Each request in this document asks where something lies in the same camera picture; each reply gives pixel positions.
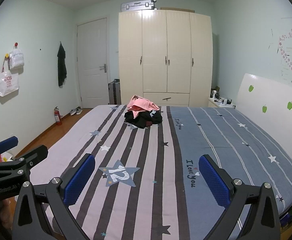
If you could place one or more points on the flat cardboard box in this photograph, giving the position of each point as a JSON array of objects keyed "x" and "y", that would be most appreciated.
[{"x": 177, "y": 9}]

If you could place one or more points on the white tote bag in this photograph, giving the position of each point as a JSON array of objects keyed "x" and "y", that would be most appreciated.
[{"x": 7, "y": 85}]

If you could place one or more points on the dark trunk suitcase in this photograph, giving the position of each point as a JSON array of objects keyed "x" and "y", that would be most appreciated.
[{"x": 114, "y": 92}]

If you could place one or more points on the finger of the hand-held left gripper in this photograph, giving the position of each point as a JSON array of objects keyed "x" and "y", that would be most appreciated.
[
  {"x": 7, "y": 144},
  {"x": 35, "y": 156}
]

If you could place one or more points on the silver suitcase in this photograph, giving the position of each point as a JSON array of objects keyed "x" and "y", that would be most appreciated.
[{"x": 138, "y": 5}]

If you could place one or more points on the pink floral wall decal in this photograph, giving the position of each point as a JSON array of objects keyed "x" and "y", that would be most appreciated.
[{"x": 291, "y": 66}]

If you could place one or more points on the striped star print bed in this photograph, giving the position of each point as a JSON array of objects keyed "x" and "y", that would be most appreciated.
[{"x": 148, "y": 155}]

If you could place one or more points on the dark red garment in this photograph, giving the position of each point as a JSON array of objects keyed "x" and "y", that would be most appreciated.
[{"x": 149, "y": 123}]

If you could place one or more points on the white door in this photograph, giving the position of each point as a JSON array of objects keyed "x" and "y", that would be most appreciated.
[{"x": 92, "y": 55}]

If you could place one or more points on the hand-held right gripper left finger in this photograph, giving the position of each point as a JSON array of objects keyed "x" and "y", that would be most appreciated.
[{"x": 79, "y": 180}]

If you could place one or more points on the dark hanging garment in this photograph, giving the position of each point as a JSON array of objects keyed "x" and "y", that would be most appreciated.
[{"x": 61, "y": 65}]

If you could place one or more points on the white headboard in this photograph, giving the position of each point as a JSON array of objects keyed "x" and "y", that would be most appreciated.
[{"x": 273, "y": 92}]

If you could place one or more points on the white nightstand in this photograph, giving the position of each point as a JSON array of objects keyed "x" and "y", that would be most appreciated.
[{"x": 214, "y": 104}]

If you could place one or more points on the green apple sticker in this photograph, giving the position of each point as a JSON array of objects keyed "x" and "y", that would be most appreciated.
[
  {"x": 290, "y": 105},
  {"x": 264, "y": 108},
  {"x": 251, "y": 88}
]

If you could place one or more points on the red fire extinguisher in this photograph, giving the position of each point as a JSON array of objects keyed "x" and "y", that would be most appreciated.
[{"x": 58, "y": 118}]

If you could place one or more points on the white plastic bag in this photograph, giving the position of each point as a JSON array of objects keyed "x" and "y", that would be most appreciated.
[{"x": 16, "y": 58}]

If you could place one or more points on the pink shirt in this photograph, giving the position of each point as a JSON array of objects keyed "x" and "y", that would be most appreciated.
[{"x": 138, "y": 103}]

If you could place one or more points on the black clothing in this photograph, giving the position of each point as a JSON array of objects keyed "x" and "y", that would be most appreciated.
[{"x": 141, "y": 120}]

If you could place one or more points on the cream wardrobe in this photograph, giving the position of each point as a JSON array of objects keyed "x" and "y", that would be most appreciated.
[{"x": 178, "y": 42}]

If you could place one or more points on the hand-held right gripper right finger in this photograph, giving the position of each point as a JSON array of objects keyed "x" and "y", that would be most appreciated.
[{"x": 214, "y": 180}]

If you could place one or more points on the small white fan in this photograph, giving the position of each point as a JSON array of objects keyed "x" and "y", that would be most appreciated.
[{"x": 214, "y": 93}]

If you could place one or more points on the grey shoe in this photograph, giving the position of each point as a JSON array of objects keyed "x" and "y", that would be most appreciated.
[
  {"x": 79, "y": 110},
  {"x": 73, "y": 112}
]

